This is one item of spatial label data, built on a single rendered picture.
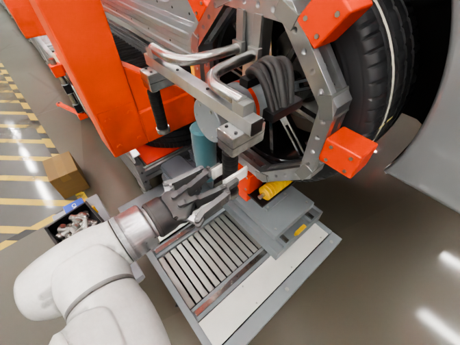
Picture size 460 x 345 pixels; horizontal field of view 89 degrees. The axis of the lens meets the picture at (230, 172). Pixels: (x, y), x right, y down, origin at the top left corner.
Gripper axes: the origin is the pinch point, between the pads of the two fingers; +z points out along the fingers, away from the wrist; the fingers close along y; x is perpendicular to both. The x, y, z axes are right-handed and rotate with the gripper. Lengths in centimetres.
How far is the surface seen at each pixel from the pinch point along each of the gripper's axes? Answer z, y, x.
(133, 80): 4, -61, -2
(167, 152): 15, -76, -56
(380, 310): 46, 54, -83
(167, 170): 3, -50, -43
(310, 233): 49, 10, -75
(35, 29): -4, -252, -25
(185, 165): 11, -47, -42
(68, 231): -39, -33, -27
